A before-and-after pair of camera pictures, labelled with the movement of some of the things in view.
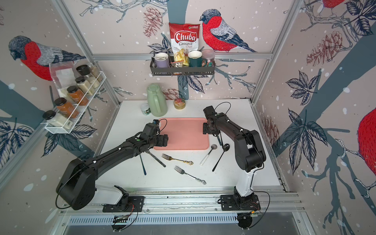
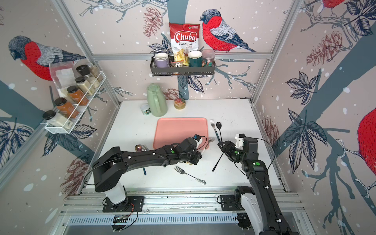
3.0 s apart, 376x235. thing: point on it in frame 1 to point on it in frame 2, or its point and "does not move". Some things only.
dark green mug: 195,58 does not move
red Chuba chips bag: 185,36 does not move
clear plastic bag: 64,75 does not move
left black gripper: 164,140 to 198,158
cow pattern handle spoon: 213,146 to 210,140
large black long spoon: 225,148 does not move
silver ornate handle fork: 202,181 does not move
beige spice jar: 85,85 does not move
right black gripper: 204,130 to 228,149
